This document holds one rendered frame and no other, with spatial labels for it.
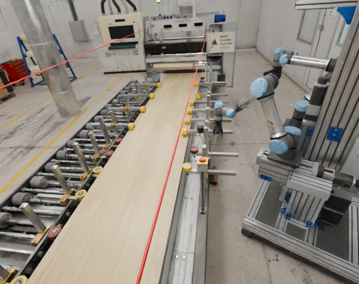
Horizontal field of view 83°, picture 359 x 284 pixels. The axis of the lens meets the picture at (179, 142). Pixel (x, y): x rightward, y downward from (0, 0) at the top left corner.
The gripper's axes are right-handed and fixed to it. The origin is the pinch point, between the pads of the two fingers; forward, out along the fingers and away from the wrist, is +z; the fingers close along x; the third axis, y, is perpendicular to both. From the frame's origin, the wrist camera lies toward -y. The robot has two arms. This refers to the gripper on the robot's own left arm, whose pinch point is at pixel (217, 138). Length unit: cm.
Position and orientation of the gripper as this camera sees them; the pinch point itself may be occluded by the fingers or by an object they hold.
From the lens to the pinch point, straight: 195.3
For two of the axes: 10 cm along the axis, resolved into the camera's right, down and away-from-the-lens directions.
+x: -9.8, -0.3, 1.8
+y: 1.7, -5.6, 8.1
